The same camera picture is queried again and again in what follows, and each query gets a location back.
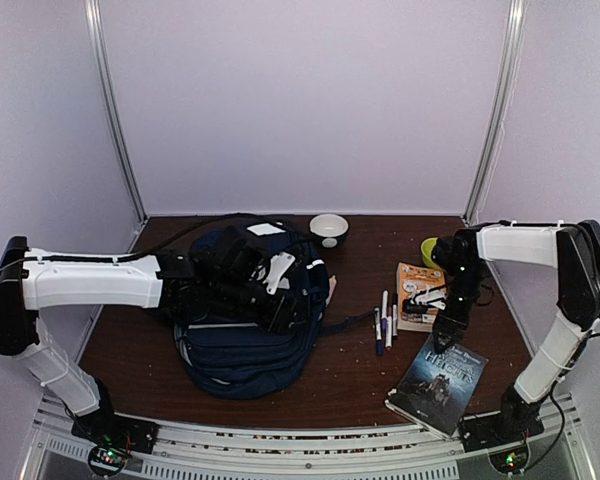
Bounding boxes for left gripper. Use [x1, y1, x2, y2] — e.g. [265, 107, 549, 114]
[210, 275, 312, 337]

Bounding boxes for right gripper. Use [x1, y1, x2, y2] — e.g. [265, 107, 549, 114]
[434, 264, 487, 355]

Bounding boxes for dark Wuthering Heights book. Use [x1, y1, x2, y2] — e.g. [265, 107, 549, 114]
[385, 337, 488, 439]

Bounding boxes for navy blue student backpack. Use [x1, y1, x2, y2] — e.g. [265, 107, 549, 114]
[163, 215, 372, 400]

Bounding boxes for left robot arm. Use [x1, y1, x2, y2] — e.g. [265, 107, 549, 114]
[0, 236, 301, 444]

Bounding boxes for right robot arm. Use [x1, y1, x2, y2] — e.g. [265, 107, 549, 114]
[432, 220, 600, 442]

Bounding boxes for orange cartoon paperback book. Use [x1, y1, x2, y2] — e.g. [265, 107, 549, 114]
[396, 263, 447, 333]

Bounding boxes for white marker dark cap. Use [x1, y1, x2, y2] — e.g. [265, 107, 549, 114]
[383, 316, 393, 351]

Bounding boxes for white marker red cap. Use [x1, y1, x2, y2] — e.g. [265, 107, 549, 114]
[390, 293, 400, 338]

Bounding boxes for white marker blue cap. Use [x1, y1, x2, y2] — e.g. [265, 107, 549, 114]
[374, 307, 384, 356]

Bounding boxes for white marker black cap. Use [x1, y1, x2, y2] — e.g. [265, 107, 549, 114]
[380, 290, 389, 336]

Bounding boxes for lime green bowl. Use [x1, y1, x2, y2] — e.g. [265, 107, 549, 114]
[420, 237, 440, 270]

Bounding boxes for small pink glue bottle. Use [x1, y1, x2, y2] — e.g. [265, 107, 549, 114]
[326, 275, 337, 305]

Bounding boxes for black and white bowl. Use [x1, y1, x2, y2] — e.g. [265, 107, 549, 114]
[309, 213, 349, 249]

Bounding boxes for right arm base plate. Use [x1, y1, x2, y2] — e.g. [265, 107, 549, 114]
[458, 412, 544, 452]

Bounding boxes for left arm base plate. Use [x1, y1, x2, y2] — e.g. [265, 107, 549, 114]
[71, 416, 159, 454]

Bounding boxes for front aluminium rail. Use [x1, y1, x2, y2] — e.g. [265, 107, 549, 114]
[19, 394, 596, 480]

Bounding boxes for left aluminium frame post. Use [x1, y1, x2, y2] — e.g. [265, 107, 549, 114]
[83, 0, 148, 226]

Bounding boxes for aluminium frame post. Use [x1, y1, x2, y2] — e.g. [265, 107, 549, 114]
[463, 0, 528, 225]
[83, 0, 148, 226]

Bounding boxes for right aluminium frame post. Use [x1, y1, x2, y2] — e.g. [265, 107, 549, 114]
[463, 0, 528, 225]

